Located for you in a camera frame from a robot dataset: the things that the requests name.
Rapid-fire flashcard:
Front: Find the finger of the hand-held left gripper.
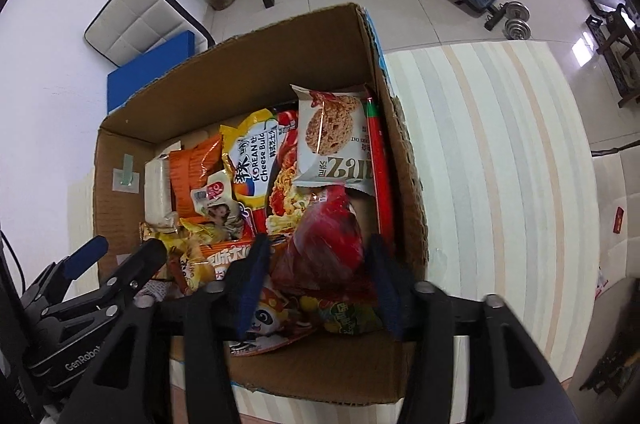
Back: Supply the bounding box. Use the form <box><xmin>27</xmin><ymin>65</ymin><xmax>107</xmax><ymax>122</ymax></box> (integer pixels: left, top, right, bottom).
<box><xmin>22</xmin><ymin>235</ymin><xmax>109</xmax><ymax>305</ymax></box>
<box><xmin>95</xmin><ymin>238</ymin><xmax>167</xmax><ymax>320</ymax></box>

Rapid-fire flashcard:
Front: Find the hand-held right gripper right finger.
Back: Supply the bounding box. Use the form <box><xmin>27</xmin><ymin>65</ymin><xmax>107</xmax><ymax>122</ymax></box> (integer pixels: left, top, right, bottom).
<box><xmin>367</xmin><ymin>233</ymin><xmax>581</xmax><ymax>424</ymax></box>

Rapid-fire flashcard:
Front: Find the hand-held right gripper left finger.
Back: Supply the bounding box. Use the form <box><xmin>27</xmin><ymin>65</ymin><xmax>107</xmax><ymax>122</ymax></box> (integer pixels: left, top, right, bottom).
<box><xmin>57</xmin><ymin>233</ymin><xmax>275</xmax><ymax>424</ymax></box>

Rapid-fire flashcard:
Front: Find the clear red snack packet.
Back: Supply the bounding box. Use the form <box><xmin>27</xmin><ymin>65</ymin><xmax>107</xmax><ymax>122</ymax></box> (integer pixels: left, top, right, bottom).
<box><xmin>272</xmin><ymin>185</ymin><xmax>371</xmax><ymax>300</ymax></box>

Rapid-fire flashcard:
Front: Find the cardboard box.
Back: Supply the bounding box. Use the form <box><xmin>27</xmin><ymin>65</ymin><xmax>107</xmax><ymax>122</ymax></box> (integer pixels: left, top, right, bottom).
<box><xmin>92</xmin><ymin>2</ymin><xmax>431</xmax><ymax>407</ymax></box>

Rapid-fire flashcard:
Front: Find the orange white-lettered snack packet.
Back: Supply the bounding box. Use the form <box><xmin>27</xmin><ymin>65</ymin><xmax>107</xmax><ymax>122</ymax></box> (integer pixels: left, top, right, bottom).
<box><xmin>207</xmin><ymin>237</ymin><xmax>291</xmax><ymax>280</ymax></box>

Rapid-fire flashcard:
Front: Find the cartoon panda snack packet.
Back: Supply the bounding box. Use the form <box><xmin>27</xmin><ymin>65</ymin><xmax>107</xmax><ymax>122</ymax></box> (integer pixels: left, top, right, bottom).
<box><xmin>227</xmin><ymin>279</ymin><xmax>321</xmax><ymax>357</ymax></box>

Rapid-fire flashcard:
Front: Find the green yellow snack packet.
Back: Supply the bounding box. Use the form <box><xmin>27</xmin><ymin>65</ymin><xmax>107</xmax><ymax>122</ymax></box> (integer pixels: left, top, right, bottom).
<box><xmin>300</xmin><ymin>294</ymin><xmax>386</xmax><ymax>335</ymax></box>

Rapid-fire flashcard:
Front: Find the yellow crinkled snack packet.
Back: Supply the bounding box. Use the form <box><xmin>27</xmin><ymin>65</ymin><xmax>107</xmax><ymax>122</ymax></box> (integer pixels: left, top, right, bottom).
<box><xmin>140</xmin><ymin>221</ymin><xmax>216</xmax><ymax>295</ymax></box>

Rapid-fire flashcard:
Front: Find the small white pink snack packet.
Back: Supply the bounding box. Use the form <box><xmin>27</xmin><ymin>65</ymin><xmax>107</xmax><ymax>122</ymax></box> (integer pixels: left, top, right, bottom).
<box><xmin>192</xmin><ymin>171</ymin><xmax>246</xmax><ymax>240</ymax></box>

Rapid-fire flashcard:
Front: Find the red noodle packet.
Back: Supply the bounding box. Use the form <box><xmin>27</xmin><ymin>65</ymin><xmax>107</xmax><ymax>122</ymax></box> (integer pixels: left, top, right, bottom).
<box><xmin>265</xmin><ymin>109</ymin><xmax>321</xmax><ymax>235</ymax></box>

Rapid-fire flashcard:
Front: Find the yellow noodle packet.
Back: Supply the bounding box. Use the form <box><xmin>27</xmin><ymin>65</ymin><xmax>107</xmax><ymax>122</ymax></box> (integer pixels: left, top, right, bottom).
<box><xmin>220</xmin><ymin>109</ymin><xmax>281</xmax><ymax>210</ymax></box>

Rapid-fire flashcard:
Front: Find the long red snack box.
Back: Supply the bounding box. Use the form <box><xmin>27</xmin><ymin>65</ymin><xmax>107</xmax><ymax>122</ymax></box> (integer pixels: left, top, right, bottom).
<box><xmin>365</xmin><ymin>97</ymin><xmax>397</xmax><ymax>245</ymax></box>

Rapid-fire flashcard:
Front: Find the white oat cookie packet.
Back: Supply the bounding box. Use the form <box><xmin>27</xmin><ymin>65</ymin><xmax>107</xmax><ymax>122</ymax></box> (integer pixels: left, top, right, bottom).
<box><xmin>291</xmin><ymin>84</ymin><xmax>378</xmax><ymax>196</ymax></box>

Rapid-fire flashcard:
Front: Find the beige striped tablecloth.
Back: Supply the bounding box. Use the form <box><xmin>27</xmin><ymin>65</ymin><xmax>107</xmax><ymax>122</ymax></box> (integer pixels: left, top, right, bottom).
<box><xmin>167</xmin><ymin>40</ymin><xmax>603</xmax><ymax>424</ymax></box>

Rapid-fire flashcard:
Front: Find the blue foam pad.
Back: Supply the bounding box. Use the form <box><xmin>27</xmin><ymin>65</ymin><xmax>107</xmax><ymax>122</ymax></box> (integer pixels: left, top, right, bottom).
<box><xmin>106</xmin><ymin>29</ymin><xmax>196</xmax><ymax>115</ymax></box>

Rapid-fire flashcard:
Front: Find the white cushioned chair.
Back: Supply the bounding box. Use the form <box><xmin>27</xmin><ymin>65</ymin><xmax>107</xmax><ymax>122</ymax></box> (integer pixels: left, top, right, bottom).
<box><xmin>82</xmin><ymin>0</ymin><xmax>218</xmax><ymax>68</ymax></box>

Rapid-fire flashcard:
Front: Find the chrome dumbbell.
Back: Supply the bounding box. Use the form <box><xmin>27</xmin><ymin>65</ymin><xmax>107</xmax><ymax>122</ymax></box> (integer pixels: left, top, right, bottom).
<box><xmin>502</xmin><ymin>1</ymin><xmax>534</xmax><ymax>40</ymax></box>

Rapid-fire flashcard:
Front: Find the dark wooden stand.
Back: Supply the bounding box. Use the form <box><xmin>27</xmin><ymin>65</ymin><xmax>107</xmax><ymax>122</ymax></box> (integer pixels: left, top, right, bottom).
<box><xmin>586</xmin><ymin>4</ymin><xmax>640</xmax><ymax>107</ymax></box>

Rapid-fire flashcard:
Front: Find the black cable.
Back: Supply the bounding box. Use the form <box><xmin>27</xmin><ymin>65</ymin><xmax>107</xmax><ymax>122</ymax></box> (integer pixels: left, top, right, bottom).
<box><xmin>0</xmin><ymin>229</ymin><xmax>26</xmax><ymax>297</ymax></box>

